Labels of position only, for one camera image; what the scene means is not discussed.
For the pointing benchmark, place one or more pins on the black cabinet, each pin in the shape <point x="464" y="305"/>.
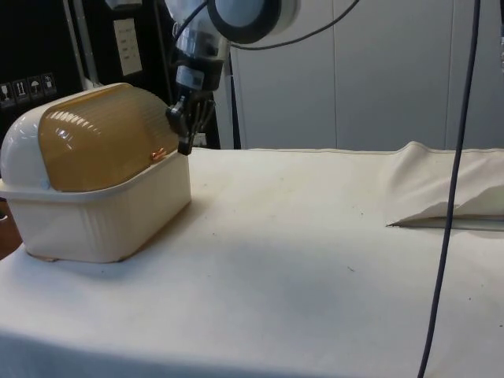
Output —
<point x="35" y="43"/>

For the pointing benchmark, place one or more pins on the pale locker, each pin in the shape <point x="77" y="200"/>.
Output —
<point x="283" y="98"/>

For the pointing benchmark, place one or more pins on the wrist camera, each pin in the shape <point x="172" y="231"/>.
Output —
<point x="199" y="42"/>

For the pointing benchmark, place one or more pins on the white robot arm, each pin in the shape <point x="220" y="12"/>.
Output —
<point x="252" y="17"/>

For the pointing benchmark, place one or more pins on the cream box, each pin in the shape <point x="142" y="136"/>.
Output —
<point x="102" y="224"/>

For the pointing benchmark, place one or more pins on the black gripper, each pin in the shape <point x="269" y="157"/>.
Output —
<point x="197" y="76"/>

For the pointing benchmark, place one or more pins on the rounded box lid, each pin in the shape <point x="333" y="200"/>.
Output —
<point x="98" y="138"/>

